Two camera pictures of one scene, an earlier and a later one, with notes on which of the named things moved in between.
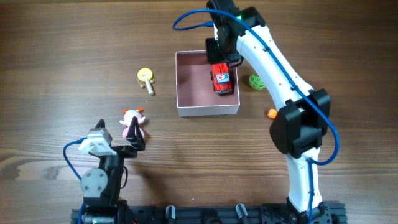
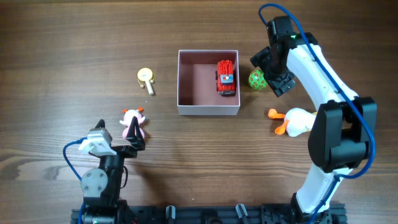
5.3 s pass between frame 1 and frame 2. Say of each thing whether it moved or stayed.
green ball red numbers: stayed
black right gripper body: moved
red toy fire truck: moved
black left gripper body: stayed
